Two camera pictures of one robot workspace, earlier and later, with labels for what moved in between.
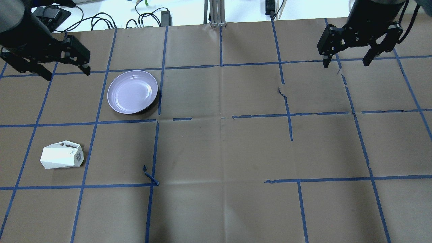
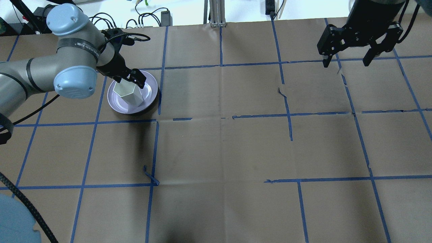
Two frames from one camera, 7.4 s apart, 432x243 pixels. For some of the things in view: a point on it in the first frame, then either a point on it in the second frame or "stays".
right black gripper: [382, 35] stays
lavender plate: [132, 91] stays
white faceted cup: [65, 154] → [129, 91]
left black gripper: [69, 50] → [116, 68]
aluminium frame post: [217, 13] stays
